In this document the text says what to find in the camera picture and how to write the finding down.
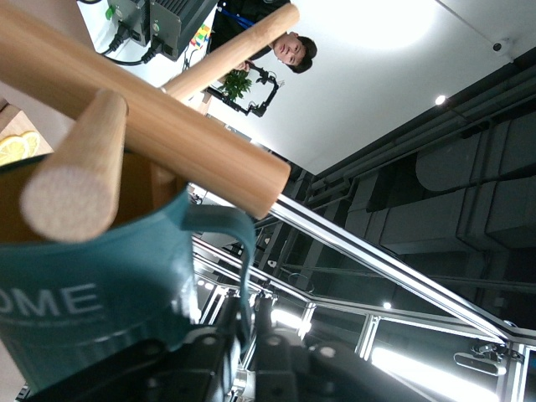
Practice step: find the small green plant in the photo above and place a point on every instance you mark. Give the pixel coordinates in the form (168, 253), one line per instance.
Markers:
(236, 84)

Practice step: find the white ceiling security camera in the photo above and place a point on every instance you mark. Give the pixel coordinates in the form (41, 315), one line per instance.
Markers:
(498, 46)

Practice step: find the lemon slice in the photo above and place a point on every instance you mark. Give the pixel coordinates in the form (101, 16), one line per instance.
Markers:
(12, 151)
(35, 142)

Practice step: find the grey frame-mounted camera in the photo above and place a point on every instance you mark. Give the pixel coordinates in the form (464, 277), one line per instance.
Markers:
(481, 363)

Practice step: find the bamboo cutting board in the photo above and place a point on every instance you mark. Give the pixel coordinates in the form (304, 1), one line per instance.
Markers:
(25, 125)

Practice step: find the black articulated stand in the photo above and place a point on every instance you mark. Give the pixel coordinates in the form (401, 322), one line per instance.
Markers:
(272, 94)

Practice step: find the person with black hair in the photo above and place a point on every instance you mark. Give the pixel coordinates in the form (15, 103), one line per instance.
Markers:
(293, 50)

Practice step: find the aluminium frame beam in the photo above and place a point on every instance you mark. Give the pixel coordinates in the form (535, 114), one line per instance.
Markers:
(377, 259)

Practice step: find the colourful puzzle cube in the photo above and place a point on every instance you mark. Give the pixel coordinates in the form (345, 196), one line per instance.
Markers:
(201, 35)

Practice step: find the teal ceramic mug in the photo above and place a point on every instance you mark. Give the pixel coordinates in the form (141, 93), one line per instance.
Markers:
(104, 272)

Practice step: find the wooden mug tree rack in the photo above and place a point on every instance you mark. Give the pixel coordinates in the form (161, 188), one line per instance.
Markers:
(167, 125)

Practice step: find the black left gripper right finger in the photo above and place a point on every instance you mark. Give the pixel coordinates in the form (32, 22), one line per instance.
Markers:
(293, 372)

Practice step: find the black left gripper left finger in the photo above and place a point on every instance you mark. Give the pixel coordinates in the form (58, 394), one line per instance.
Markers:
(167, 368)

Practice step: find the brown table cover mat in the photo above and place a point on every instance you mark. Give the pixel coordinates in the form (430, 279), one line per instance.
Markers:
(67, 17)

